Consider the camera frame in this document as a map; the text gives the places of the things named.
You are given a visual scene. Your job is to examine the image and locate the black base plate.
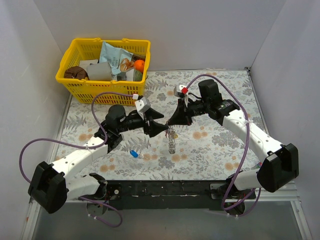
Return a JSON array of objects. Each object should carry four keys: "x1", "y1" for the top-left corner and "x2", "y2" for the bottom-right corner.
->
[{"x1": 77, "y1": 179, "x2": 259, "y2": 211}]

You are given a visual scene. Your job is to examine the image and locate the floral table mat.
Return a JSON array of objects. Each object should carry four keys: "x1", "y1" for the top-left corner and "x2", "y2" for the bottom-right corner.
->
[{"x1": 61, "y1": 70, "x2": 266, "y2": 180}]

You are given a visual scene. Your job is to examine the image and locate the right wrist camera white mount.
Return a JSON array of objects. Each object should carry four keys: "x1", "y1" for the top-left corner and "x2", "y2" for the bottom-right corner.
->
[{"x1": 173, "y1": 84, "x2": 189, "y2": 106}]

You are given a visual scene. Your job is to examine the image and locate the green blue carton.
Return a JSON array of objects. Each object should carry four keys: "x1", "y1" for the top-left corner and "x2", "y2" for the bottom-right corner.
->
[{"x1": 253, "y1": 162, "x2": 262, "y2": 169}]

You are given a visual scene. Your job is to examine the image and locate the light blue snack bag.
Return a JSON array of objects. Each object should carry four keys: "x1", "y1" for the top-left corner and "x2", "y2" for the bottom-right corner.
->
[{"x1": 99, "y1": 41, "x2": 134, "y2": 76}]

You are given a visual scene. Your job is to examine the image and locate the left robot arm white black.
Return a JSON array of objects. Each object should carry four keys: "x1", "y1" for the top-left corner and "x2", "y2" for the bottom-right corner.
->
[{"x1": 28, "y1": 104, "x2": 168, "y2": 214}]

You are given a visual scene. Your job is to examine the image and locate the orange fruit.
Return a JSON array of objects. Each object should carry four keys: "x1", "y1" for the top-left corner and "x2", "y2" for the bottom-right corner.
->
[{"x1": 133, "y1": 59, "x2": 145, "y2": 73}]

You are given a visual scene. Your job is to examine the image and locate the green item in basket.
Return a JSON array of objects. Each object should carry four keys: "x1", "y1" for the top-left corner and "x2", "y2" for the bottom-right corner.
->
[{"x1": 133, "y1": 69, "x2": 143, "y2": 82}]

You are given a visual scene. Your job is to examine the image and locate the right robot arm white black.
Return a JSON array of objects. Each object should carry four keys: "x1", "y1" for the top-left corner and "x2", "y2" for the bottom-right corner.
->
[{"x1": 168, "y1": 79, "x2": 299, "y2": 199}]

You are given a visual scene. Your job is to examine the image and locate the aluminium frame rail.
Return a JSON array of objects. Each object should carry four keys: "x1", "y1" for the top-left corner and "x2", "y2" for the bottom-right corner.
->
[{"x1": 21, "y1": 183, "x2": 312, "y2": 240}]

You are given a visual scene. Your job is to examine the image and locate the white paper in basket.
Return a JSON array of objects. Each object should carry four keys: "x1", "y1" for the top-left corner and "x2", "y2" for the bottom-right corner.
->
[{"x1": 78, "y1": 59, "x2": 99, "y2": 70}]

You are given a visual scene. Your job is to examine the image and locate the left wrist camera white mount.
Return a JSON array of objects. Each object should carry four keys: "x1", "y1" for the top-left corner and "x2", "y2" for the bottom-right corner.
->
[{"x1": 135, "y1": 97, "x2": 151, "y2": 118}]

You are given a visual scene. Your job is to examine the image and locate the grey paper cup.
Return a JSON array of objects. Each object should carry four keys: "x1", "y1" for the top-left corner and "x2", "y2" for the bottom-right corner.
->
[{"x1": 86, "y1": 62, "x2": 113, "y2": 81}]

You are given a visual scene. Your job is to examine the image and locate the yellow plastic basket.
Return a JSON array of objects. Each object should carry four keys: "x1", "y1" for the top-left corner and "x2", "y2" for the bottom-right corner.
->
[{"x1": 55, "y1": 38, "x2": 151, "y2": 106}]

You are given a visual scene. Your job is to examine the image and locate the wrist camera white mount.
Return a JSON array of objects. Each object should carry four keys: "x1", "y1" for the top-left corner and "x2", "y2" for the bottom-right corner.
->
[
  {"x1": 135, "y1": 97, "x2": 151, "y2": 118},
  {"x1": 173, "y1": 84, "x2": 189, "y2": 106}
]

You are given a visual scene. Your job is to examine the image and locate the loose blue key tag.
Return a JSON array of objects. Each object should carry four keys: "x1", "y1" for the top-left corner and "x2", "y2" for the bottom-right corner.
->
[{"x1": 129, "y1": 150, "x2": 145, "y2": 159}]

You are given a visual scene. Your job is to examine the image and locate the brown round pastry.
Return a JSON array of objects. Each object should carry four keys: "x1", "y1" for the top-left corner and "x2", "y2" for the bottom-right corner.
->
[{"x1": 63, "y1": 66, "x2": 88, "y2": 80}]

